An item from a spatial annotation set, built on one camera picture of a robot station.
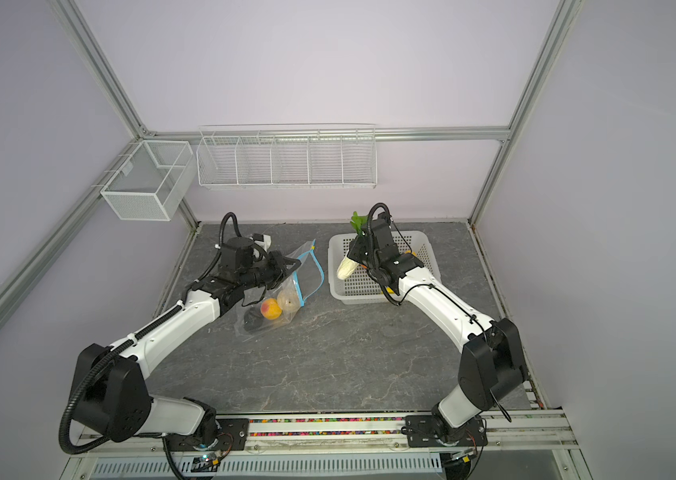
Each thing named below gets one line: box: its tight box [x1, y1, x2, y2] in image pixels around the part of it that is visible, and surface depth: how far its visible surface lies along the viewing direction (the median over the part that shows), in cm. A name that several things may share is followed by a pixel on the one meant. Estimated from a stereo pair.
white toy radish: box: [337, 249, 359, 280], surface depth 82 cm
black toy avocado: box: [243, 309, 264, 332], surface depth 91 cm
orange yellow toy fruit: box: [260, 298, 283, 320], surface depth 91 cm
